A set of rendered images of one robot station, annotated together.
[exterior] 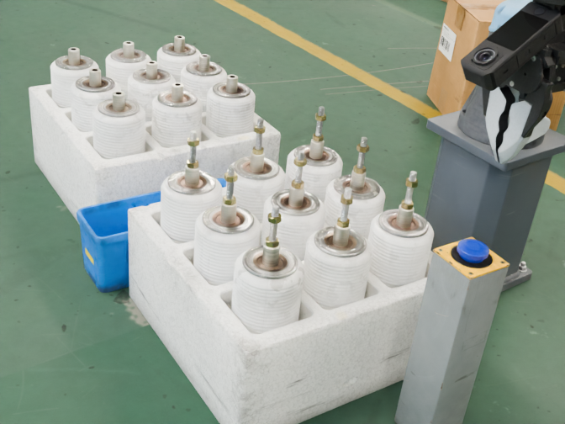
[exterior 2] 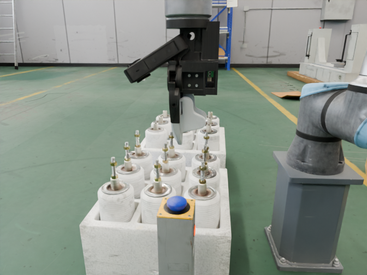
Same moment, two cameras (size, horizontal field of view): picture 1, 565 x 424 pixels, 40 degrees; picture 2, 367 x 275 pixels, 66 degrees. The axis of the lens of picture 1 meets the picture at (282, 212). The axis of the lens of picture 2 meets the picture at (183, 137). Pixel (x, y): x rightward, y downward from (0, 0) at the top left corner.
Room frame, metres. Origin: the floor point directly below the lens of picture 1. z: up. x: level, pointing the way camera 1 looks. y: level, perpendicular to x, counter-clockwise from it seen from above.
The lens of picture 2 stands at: (0.48, -0.59, 0.63)
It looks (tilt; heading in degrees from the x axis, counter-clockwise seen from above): 19 degrees down; 42
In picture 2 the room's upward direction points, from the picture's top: straight up
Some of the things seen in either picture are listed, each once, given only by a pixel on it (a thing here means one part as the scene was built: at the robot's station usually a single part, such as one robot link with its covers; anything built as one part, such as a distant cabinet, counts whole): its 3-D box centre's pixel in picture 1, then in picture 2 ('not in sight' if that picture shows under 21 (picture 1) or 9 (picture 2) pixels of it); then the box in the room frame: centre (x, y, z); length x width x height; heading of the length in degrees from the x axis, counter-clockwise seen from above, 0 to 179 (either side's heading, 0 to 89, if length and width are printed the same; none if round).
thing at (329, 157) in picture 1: (315, 156); (206, 157); (1.20, -0.05, 0.25); 0.08 x 0.08 x 0.01
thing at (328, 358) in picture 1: (286, 286); (166, 215); (1.04, -0.02, 0.09); 0.39 x 0.39 x 0.18; 35
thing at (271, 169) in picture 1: (256, 168); (171, 156); (1.13, 0.05, 0.25); 0.08 x 0.08 x 0.01
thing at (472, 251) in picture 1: (472, 252); (176, 204); (0.84, -0.25, 0.32); 0.04 x 0.04 x 0.02
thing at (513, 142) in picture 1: (530, 130); (188, 122); (0.84, -0.28, 0.50); 0.06 x 0.03 x 0.09; 125
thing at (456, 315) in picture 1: (446, 349); (177, 269); (0.84, -0.25, 0.16); 0.07 x 0.07 x 0.31; 35
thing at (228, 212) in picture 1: (229, 212); (128, 165); (0.97, 0.08, 0.26); 0.02 x 0.02 x 0.03
